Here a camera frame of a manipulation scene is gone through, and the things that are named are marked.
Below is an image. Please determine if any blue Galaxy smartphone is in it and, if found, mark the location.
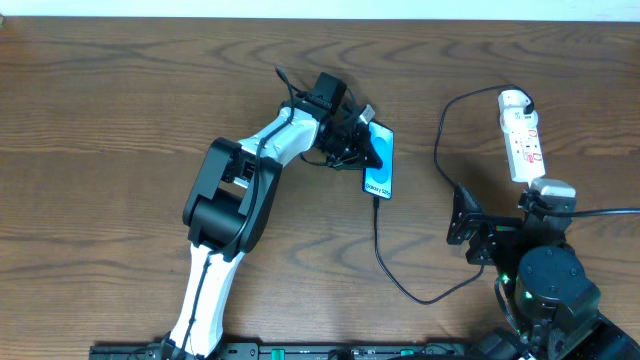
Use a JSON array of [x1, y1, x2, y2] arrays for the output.
[[363, 121, 395, 200]]

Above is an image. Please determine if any white USB charger adapter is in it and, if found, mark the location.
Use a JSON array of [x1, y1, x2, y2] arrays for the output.
[[498, 89, 538, 133]]

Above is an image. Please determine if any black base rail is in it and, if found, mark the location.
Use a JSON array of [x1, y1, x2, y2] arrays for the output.
[[88, 342, 471, 360]]

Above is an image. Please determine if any white power strip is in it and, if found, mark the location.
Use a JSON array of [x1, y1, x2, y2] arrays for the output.
[[502, 127, 545, 185]]

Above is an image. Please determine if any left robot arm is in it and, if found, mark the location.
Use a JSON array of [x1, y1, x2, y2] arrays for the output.
[[160, 72, 394, 359]]

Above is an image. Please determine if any black USB charging cable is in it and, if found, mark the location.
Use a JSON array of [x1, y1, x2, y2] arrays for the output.
[[372, 83, 536, 306]]

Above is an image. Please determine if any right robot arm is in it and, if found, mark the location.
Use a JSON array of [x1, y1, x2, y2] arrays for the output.
[[446, 178, 639, 359]]

